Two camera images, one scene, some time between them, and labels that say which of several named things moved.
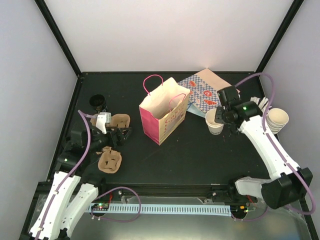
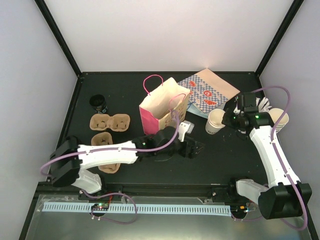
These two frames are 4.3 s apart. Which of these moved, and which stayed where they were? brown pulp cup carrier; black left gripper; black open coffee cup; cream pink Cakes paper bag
Moved: black left gripper
Stayed: cream pink Cakes paper bag; brown pulp cup carrier; black open coffee cup
